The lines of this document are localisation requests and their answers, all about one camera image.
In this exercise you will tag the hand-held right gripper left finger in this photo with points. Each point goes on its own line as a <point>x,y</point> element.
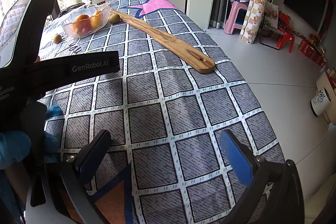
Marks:
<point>90,154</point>

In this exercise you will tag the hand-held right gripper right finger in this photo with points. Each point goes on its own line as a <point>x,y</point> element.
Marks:
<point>236,155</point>

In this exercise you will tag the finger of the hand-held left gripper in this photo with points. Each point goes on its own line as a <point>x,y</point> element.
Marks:
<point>78,66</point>

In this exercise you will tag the clear glass bowl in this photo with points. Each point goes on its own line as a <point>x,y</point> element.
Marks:
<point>105,10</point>

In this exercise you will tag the person's left forearm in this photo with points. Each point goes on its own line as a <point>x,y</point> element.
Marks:
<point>10,187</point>

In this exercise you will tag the person's left hand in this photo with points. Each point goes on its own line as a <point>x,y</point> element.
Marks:
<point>13,146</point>

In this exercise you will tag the brown kiwi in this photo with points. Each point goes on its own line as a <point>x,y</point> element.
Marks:
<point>115,18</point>
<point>57,38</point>

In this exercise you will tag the heap of cherry tomatoes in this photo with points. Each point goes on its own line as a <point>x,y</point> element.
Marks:
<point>94,21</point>

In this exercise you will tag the grey checked star tablecloth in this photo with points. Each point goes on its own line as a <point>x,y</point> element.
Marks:
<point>157,108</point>

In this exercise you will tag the long wooden board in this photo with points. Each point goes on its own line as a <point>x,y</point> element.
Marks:
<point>168,39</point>

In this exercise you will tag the white printed mug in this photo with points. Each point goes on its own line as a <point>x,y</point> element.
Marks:
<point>320,102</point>

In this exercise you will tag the red gift boxes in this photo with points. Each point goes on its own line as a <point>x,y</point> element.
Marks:
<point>312,50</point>

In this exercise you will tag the red plastic chair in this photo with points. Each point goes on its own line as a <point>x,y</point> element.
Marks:
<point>286,32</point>

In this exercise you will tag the pink plastic stool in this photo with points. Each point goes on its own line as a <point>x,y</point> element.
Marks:
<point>233,16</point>

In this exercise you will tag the tall patterned gift box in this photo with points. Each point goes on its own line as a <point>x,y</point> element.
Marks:
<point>256,11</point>

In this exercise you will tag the floral paper bag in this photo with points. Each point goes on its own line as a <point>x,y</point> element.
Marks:
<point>271,14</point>

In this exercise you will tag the black folding stool frame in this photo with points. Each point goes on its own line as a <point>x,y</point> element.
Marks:
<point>270,37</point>

